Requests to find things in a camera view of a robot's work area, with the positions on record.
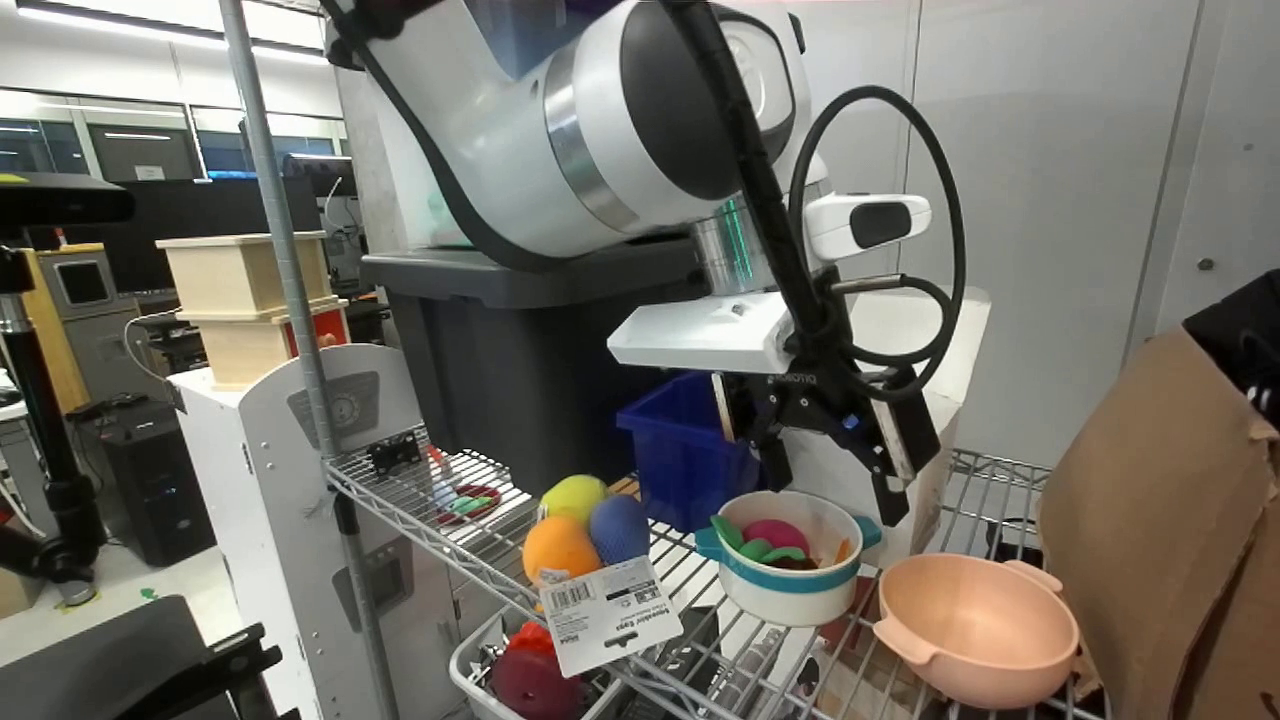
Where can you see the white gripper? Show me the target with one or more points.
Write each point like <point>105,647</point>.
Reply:
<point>693,335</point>

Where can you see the pink toy fruit green leaves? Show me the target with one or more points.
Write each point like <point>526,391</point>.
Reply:
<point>778,534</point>

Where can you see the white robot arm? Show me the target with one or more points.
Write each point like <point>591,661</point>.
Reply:
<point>535,120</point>

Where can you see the white bowl teal band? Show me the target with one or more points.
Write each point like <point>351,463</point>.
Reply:
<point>785,603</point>

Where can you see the peach bowl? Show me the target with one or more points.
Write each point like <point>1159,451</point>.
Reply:
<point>975,625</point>

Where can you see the red toy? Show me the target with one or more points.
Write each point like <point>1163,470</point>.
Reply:
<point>535,681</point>

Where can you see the blue plastic bin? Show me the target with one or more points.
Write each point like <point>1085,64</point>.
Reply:
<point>682,463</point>

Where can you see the blue soft ball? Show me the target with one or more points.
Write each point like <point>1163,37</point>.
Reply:
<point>618,531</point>

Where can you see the yellow soft ball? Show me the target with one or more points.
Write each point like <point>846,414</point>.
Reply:
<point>568,498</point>

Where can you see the white barcode tag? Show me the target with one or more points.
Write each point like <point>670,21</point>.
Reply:
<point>604,619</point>

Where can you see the orange soft ball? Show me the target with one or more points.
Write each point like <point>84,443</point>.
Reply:
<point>561,548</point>

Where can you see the dark gray storage bin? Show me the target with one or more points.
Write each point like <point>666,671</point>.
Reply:
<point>535,386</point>

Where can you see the brown cardboard box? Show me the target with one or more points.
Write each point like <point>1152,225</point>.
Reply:
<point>1163,534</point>

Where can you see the small green red toys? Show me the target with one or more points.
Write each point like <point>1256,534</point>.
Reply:
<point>467,504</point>

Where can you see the black clip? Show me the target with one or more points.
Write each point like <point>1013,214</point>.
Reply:
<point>392,452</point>

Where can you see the white cabinet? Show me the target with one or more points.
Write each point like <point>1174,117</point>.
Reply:
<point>266,534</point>

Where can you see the cream box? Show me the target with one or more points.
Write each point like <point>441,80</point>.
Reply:
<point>240,273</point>
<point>245,351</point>

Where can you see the black computer tower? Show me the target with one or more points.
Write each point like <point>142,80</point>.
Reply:
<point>142,482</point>

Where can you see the dark monitor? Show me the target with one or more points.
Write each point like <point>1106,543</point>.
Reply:
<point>142,153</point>

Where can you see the black case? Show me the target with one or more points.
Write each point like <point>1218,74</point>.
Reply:
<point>105,666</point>

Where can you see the tan cabinet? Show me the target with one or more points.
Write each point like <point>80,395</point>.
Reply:
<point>80,335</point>

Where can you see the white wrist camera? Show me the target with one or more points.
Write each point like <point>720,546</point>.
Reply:
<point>866,225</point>

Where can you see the black camera stand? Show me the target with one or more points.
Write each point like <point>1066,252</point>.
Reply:
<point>46,443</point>

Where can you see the black bar camera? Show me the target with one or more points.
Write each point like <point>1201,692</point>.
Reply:
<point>60,202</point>

